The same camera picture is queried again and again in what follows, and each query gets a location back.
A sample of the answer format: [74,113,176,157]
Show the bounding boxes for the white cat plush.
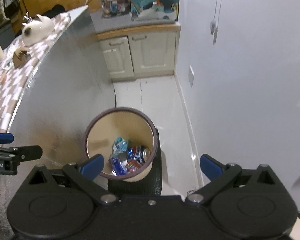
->
[21,14,55,47]

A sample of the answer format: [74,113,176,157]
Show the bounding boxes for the blue snack wrapper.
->
[109,154,128,176]

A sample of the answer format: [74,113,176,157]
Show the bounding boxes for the red yellow snack wrapper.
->
[126,159,142,173]

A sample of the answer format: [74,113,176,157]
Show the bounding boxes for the clear plastic storage box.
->
[98,0,130,18]

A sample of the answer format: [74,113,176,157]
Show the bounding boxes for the brown rimmed beige trash bin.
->
[84,107,159,183]

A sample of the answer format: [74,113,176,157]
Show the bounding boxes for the crushed blue soda can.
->
[127,146,151,164]

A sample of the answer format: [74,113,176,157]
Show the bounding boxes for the checkered brown white tablecloth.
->
[0,12,71,239]

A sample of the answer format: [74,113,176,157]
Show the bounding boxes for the cream floor cabinet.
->
[96,23,180,82]

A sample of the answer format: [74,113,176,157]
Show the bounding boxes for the light blue plastic package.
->
[112,137,129,154]

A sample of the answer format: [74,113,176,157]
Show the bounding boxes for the brown cardboard box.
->
[12,47,31,69]

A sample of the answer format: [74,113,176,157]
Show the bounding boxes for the black clothing heap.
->
[42,4,66,18]

